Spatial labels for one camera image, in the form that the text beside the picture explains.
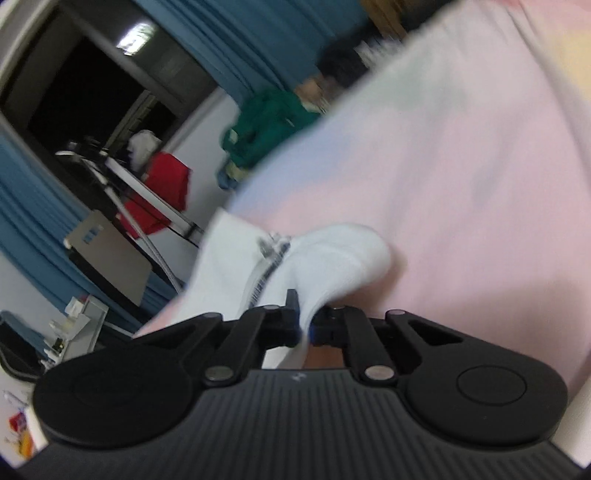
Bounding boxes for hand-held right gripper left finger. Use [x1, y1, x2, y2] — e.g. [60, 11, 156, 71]
[131, 289, 302, 385]

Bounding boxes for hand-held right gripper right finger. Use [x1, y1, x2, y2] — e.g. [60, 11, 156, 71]
[310, 305, 465, 386]

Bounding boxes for white pants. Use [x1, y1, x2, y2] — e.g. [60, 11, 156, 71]
[178, 209, 393, 370]

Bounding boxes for silver garment steamer stand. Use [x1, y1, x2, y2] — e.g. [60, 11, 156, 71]
[55, 138, 205, 245]

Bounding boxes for red cloth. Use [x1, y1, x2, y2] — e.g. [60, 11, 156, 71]
[121, 152, 192, 238]

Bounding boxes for white dressing table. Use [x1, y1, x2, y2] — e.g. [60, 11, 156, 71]
[0, 295, 109, 462]

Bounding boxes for green clothing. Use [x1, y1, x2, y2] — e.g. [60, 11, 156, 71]
[221, 88, 324, 171]

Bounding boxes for pastel tie-dye blanket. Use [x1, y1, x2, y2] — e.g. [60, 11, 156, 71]
[134, 0, 591, 467]

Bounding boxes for black garment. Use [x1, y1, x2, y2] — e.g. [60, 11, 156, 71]
[318, 46, 370, 88]

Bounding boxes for blue curtain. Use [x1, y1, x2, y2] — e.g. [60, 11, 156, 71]
[136, 0, 370, 104]
[0, 124, 176, 324]

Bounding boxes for dark framed window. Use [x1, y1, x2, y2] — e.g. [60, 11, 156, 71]
[0, 0, 222, 195]

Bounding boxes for brown paper bag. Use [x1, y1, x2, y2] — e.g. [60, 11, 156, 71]
[360, 0, 408, 38]

